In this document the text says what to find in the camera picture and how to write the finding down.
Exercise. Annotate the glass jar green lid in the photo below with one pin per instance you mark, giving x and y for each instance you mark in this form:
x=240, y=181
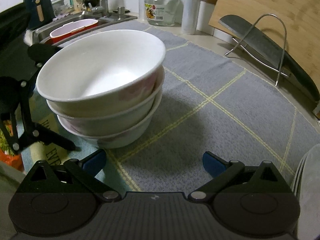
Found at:
x=161, y=12

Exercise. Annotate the steel sink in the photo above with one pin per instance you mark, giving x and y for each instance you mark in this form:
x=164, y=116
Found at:
x=42, y=35

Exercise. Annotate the white pink colander basket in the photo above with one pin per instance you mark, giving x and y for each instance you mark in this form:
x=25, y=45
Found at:
x=72, y=28

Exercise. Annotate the black kitchen knife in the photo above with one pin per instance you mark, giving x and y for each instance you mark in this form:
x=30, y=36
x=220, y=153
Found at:
x=300, y=74

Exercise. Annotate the steel faucet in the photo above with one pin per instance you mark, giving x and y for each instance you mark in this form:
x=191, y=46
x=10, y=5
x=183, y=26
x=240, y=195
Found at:
x=100, y=9

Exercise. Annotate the left plastic wrap roll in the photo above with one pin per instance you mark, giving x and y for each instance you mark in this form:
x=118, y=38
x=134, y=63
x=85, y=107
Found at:
x=145, y=0

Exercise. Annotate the stack of white plates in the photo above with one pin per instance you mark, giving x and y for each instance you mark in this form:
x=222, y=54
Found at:
x=305, y=187

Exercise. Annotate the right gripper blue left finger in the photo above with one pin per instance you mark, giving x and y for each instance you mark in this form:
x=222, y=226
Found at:
x=94, y=163

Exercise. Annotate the white floral bowl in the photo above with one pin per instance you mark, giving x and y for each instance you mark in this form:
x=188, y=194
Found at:
x=102, y=74

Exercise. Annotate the bamboo cutting board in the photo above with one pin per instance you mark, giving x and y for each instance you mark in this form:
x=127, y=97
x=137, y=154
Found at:
x=293, y=23

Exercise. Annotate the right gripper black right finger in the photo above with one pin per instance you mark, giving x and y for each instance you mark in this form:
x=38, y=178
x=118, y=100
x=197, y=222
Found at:
x=213, y=164

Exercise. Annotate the tall plastic wrap roll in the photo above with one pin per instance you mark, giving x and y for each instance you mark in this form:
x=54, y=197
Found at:
x=190, y=16

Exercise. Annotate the metal wire rack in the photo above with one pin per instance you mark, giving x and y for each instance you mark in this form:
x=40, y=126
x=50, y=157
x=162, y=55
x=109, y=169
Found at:
x=256, y=39

